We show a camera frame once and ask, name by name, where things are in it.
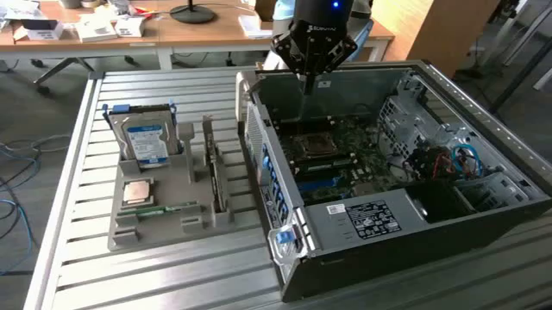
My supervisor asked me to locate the green motherboard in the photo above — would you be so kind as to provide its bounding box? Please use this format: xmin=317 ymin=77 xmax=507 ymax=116
xmin=276 ymin=118 xmax=411 ymax=206

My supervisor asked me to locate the black open PC case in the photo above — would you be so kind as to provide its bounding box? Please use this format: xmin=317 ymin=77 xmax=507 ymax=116
xmin=235 ymin=59 xmax=552 ymax=303

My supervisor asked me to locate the wooden cabinet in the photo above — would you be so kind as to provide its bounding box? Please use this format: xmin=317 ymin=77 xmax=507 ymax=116
xmin=370 ymin=0 xmax=504 ymax=78

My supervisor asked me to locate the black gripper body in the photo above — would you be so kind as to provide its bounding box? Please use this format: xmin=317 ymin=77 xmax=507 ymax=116
xmin=288 ymin=0 xmax=356 ymax=75

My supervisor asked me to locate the wooden office desk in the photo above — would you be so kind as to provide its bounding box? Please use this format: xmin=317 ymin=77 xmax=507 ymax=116
xmin=157 ymin=0 xmax=396 ymax=70
xmin=0 ymin=0 xmax=161 ymax=94

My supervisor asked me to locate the green RAM stick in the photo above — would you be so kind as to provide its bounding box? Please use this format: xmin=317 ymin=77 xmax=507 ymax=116
xmin=116 ymin=201 xmax=201 ymax=216

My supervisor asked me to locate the blue disk wire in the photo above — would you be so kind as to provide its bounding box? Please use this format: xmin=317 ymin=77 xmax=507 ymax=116
xmin=451 ymin=143 xmax=484 ymax=177

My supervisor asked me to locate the stack of papers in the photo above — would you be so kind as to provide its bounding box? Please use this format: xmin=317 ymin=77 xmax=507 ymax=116
xmin=0 ymin=0 xmax=48 ymax=22

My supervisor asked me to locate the grey power supply unit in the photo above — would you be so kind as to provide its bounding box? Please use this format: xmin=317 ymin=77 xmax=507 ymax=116
xmin=304 ymin=189 xmax=428 ymax=251

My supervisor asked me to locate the grey metal disk bay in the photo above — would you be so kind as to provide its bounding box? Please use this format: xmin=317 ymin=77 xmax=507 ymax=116
xmin=452 ymin=170 xmax=532 ymax=212

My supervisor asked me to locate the grey parts rack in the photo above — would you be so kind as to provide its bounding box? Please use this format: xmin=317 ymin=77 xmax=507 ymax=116
xmin=106 ymin=122 xmax=237 ymax=252

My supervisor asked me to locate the open white cardboard box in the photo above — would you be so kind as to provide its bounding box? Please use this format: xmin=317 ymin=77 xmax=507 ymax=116
xmin=12 ymin=18 xmax=64 ymax=41

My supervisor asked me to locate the white booklet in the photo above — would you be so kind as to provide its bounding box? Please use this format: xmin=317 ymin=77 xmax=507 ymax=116
xmin=238 ymin=14 xmax=274 ymax=39

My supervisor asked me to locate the hard disk in blue caddy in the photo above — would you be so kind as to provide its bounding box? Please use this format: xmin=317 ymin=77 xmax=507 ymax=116
xmin=102 ymin=99 xmax=182 ymax=169

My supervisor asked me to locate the graphics card with metal bracket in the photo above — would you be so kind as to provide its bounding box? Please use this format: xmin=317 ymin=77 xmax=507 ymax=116
xmin=201 ymin=114 xmax=230 ymax=216

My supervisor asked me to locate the CPU chip with copper lid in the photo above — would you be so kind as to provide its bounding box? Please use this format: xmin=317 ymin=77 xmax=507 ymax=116
xmin=122 ymin=179 xmax=155 ymax=207

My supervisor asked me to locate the white box with label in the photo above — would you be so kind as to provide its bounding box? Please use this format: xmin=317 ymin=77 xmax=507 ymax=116
xmin=115 ymin=16 xmax=147 ymax=38

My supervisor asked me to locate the installed dark RAM stick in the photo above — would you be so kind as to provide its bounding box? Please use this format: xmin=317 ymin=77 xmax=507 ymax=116
xmin=304 ymin=158 xmax=353 ymax=174

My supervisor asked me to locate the flat white box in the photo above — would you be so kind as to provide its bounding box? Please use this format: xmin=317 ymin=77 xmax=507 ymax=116
xmin=75 ymin=19 xmax=118 ymax=43

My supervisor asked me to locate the red disk wire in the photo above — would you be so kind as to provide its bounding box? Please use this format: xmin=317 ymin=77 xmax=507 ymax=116
xmin=433 ymin=151 xmax=453 ymax=178

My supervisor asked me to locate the CPU socket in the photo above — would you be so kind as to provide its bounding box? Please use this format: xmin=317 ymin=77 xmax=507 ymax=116
xmin=290 ymin=130 xmax=340 ymax=159

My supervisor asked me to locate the black monitor stand base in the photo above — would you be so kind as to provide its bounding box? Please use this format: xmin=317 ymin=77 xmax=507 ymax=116
xmin=169 ymin=0 xmax=218 ymax=25

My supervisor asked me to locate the grey floor cable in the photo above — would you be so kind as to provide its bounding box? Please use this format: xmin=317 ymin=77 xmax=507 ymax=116
xmin=0 ymin=134 xmax=72 ymax=154

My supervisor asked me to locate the blue floor cable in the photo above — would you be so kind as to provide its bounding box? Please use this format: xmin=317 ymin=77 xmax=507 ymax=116
xmin=0 ymin=147 xmax=40 ymax=275

